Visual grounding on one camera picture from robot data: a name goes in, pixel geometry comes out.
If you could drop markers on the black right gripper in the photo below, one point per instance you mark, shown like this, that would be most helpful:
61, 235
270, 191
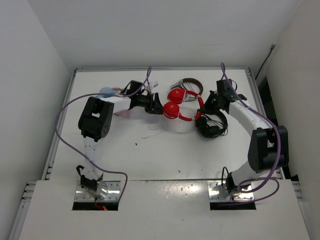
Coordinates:
207, 108

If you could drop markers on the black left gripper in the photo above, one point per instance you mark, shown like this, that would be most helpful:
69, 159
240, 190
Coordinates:
154, 106

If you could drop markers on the red wireless headphones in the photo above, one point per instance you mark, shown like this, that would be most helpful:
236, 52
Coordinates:
171, 110

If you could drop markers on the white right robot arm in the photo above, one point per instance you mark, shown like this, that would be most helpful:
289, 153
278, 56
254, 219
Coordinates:
269, 145

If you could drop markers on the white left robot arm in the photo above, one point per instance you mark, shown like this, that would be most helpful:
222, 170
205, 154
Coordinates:
96, 118

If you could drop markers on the black headphones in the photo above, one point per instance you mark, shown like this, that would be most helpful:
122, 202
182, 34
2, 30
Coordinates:
212, 128

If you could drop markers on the brown silver headphones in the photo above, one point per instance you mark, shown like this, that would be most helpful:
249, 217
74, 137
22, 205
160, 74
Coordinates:
190, 84

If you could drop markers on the pink blue cat-ear headphones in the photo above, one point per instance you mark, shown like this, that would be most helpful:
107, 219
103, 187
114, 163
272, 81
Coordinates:
121, 104

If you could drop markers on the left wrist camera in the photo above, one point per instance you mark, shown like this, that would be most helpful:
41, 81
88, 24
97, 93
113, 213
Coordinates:
151, 87

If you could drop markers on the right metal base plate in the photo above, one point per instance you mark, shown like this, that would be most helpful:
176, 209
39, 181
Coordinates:
217, 194

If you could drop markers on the metal base plate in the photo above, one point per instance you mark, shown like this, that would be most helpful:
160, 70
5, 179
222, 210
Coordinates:
106, 192
217, 194

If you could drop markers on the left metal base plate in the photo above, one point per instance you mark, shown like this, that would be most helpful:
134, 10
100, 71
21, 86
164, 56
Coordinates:
106, 192

